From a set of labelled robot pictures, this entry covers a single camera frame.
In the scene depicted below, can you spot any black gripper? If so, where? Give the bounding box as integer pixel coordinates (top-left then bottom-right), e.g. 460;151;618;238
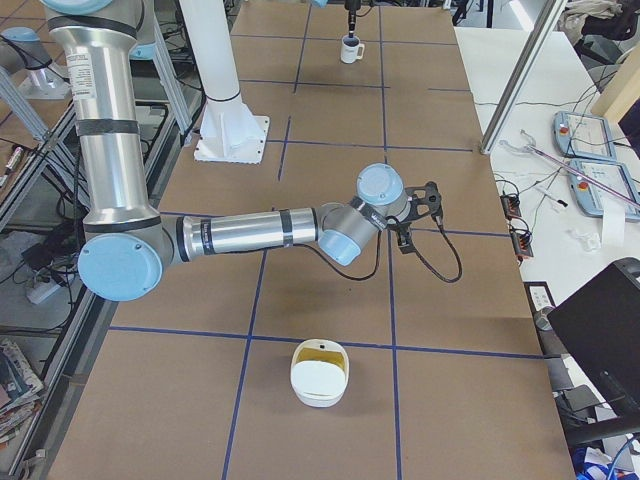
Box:
344;0;361;38
385;215;414;254

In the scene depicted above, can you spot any white ribbed HOME mug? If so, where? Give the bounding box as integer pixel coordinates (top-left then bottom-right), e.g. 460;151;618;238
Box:
340;35;366;64

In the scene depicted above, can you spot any left black USB hub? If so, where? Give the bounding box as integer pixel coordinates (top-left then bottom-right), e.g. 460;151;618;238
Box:
500;193;521;220

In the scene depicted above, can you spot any black usb hub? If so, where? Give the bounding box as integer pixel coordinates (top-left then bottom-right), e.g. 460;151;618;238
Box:
509;228;534;260
500;193;521;220

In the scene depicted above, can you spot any right black USB hub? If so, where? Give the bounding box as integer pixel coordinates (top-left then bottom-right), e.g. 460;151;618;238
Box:
509;228;534;260

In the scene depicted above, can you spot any brown paper table cover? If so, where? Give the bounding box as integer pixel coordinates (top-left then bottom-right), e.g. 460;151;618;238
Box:
49;2;573;479

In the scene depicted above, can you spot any white marker pen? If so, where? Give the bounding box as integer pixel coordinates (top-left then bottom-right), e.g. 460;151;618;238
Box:
535;185;568;208

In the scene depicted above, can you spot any white lidded bin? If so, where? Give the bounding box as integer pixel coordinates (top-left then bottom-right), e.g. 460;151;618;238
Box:
290;339;350;408

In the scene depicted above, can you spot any crumpled clear plastic wrap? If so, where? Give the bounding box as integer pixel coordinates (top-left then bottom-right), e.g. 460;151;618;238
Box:
568;229;601;252

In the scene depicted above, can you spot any near teach pendant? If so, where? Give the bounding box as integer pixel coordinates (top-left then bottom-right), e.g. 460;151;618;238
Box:
569;158;639;218

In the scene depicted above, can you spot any teach pendant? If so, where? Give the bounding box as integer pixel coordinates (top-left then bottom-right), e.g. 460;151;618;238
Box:
553;111;617;161
569;158;639;218

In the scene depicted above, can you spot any far teach pendant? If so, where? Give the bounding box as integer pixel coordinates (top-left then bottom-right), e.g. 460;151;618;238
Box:
553;111;617;161

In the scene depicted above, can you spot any white paper strip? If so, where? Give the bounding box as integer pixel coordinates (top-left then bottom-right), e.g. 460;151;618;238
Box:
601;202;626;247

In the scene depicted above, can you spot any black monitor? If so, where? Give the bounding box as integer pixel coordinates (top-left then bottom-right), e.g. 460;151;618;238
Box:
548;257;639;415

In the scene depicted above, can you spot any stack of books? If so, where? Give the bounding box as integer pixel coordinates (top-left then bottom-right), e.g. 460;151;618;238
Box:
1;337;44;448

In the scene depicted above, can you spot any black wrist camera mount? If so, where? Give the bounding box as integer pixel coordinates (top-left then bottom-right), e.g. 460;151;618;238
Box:
405;181;444;227

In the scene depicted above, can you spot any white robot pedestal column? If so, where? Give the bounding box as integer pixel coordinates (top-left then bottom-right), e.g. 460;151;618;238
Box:
180;0;257;134

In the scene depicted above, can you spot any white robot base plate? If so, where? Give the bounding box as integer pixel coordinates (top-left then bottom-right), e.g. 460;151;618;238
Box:
194;115;270;164

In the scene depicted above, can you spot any aluminium frame post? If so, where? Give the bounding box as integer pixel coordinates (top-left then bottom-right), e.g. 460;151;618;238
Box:
480;0;567;154

